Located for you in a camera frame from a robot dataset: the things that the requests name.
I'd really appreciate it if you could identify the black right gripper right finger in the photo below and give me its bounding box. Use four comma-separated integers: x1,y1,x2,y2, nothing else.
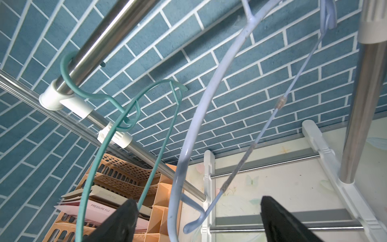
261,196,321,242

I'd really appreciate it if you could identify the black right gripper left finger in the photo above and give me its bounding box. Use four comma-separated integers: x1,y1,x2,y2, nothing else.
83,199,139,242

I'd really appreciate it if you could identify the light blue clothes hanger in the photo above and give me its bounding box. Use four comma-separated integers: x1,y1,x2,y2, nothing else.
168,1,337,242

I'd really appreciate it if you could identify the green clothes hanger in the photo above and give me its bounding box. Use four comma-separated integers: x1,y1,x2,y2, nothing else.
60,52,188,242

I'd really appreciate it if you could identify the pink pressure file folder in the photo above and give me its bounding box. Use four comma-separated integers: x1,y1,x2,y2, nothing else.
54,200,120,225

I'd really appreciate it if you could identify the white steel clothes rack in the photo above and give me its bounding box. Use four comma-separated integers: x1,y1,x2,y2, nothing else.
38,0,387,242

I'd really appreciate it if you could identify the orange plastic file organizer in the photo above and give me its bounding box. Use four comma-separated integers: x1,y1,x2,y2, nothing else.
43,153,172,242

